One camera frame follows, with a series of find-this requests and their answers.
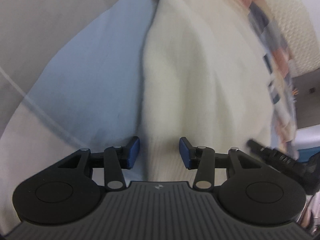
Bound person's right hand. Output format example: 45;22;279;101
299;196;315;233

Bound cream and blue fleece sweater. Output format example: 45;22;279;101
141;0;273;181

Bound cream quilted headboard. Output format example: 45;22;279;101
265;0;319;76

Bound small items on shelf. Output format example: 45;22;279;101
292;87;299;102

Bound patchwork plaid bed cover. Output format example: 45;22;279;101
1;0;297;234

